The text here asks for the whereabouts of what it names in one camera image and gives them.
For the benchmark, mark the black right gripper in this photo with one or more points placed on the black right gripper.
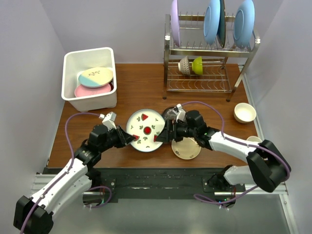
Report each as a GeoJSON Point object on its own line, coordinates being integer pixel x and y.
{"type": "Point", "coordinates": [165, 135]}

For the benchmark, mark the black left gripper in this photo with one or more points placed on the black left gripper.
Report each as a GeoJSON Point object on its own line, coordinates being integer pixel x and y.
{"type": "Point", "coordinates": [124, 137]}

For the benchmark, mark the white watermelon pattern plate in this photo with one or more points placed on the white watermelon pattern plate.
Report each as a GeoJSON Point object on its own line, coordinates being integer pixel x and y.
{"type": "Point", "coordinates": [145, 125]}

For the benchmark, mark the red rimmed cream plate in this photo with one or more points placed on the red rimmed cream plate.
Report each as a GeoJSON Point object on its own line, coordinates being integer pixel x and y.
{"type": "Point", "coordinates": [111, 85]}

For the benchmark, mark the pink plate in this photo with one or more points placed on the pink plate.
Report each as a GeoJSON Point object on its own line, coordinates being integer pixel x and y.
{"type": "Point", "coordinates": [82, 91]}

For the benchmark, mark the blue and cream plate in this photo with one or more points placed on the blue and cream plate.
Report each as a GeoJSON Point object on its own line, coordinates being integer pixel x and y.
{"type": "Point", "coordinates": [95, 77]}

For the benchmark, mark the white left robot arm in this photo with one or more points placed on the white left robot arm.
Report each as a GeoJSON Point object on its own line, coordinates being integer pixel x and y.
{"type": "Point", "coordinates": [36, 215]}

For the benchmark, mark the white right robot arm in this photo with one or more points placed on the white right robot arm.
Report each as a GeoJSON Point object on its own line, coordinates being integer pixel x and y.
{"type": "Point", "coordinates": [265, 166]}

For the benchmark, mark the white plastic bin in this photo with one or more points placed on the white plastic bin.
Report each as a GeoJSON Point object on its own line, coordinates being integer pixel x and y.
{"type": "Point", "coordinates": [78, 61]}

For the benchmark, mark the black glossy plate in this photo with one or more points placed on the black glossy plate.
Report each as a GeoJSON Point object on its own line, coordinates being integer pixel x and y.
{"type": "Point", "coordinates": [168, 114]}

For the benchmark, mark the cream floral small plate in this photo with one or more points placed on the cream floral small plate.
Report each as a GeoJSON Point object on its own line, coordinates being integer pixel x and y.
{"type": "Point", "coordinates": [186, 149]}

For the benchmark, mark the patterned ceramic bowl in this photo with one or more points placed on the patterned ceramic bowl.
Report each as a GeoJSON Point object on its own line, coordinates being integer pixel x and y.
{"type": "Point", "coordinates": [183, 66]}

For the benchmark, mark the metal dish rack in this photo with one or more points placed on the metal dish rack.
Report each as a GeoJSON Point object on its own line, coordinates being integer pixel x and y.
{"type": "Point", "coordinates": [224, 67]}

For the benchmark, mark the green bowl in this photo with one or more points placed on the green bowl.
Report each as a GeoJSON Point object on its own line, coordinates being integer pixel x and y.
{"type": "Point", "coordinates": [197, 66]}

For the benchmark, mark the cream bowl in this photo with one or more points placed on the cream bowl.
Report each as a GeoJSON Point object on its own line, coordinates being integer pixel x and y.
{"type": "Point", "coordinates": [244, 113]}

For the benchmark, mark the yellow mug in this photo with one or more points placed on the yellow mug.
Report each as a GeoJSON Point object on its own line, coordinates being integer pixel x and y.
{"type": "Point", "coordinates": [254, 139]}

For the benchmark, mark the dark teal plate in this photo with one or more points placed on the dark teal plate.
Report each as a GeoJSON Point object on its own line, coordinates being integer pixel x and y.
{"type": "Point", "coordinates": [221, 33]}

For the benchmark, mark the light blue plate left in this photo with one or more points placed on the light blue plate left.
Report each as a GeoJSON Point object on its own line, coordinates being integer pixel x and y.
{"type": "Point", "coordinates": [211, 21]}

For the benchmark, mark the light blue plate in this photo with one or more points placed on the light blue plate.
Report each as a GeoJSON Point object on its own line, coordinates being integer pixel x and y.
{"type": "Point", "coordinates": [244, 24]}
{"type": "Point", "coordinates": [211, 21]}

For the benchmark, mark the lilac plate in rack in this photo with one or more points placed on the lilac plate in rack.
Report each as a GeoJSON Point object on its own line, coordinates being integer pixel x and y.
{"type": "Point", "coordinates": [175, 22]}

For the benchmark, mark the light blue plate right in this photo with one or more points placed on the light blue plate right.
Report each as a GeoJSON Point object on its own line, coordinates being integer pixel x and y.
{"type": "Point", "coordinates": [244, 24]}

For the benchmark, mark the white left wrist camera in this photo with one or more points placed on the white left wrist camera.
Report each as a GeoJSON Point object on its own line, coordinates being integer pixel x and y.
{"type": "Point", "coordinates": [108, 120]}

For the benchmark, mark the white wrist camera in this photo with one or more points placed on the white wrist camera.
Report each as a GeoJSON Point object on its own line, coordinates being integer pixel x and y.
{"type": "Point", "coordinates": [108, 120]}
{"type": "Point", "coordinates": [179, 113]}

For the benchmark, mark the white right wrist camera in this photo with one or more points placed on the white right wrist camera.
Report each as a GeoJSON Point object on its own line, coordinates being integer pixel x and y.
{"type": "Point", "coordinates": [179, 113]}

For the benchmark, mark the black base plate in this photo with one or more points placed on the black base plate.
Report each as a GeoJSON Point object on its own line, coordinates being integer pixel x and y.
{"type": "Point", "coordinates": [113, 184]}

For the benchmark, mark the aluminium rail frame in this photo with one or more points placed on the aluminium rail frame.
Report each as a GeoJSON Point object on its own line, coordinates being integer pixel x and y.
{"type": "Point", "coordinates": [36, 214]}

